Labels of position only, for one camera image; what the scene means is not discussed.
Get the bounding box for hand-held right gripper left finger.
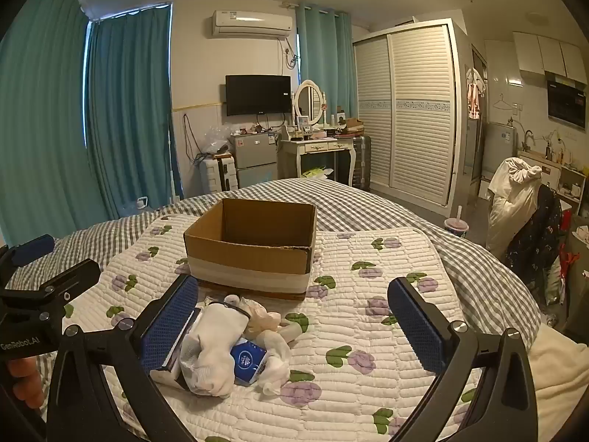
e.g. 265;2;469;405
46;274;201;442

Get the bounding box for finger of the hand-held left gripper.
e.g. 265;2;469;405
0;234;56;288
0;259;101;329

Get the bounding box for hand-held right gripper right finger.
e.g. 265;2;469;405
387;277;540;442

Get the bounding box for large white sock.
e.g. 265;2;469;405
179;303;251;397

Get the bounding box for white soft packet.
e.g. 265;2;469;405
149;306;203;385

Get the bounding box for blue tissue packet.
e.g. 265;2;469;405
230;337;268;386

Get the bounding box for cream lace cloth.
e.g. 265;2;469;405
239;297;310;344

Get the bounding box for cardboard box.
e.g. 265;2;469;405
183;198;318;300

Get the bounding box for small white sock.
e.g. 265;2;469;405
255;329;292;396

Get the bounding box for person's left hand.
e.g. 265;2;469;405
7;357;45;410

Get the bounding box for quilted floral mat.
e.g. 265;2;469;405
60;214;489;442

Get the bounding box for drink cup with straw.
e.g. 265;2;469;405
444;205;469;239

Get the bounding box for wide teal curtain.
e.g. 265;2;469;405
0;0;93;259

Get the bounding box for dark floral garment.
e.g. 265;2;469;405
504;184;564;291

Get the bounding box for white blanket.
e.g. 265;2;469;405
529;322;589;442

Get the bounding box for white ribbed suitcase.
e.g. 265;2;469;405
199;155;239;193

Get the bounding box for silver suitcase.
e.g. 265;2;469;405
352;136;373;189

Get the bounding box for silver small fridge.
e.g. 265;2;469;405
230;131;279;189

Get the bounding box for clear plastic bag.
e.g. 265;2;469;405
202;125;231;155

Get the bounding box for grey appliance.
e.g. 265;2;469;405
482;122;518;180

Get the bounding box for white vanity table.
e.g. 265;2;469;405
281;137;357;180

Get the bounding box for white louvred wardrobe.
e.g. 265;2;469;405
353;18;468;206

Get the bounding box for hanging pink clothes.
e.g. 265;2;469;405
466;68;487;120

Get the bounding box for oval white vanity mirror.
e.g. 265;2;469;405
293;80;328;127

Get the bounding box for black range hood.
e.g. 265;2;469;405
547;71;589;127

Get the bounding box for narrow teal curtain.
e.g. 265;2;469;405
297;4;357;123

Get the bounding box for white kitchen cabinets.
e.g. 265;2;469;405
513;31;589;84

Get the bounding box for white air conditioner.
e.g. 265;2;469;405
212;9;294;40

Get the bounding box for dark wall cables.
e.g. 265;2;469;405
183;113;203;162

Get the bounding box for black wall television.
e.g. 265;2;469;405
225;74;292;117

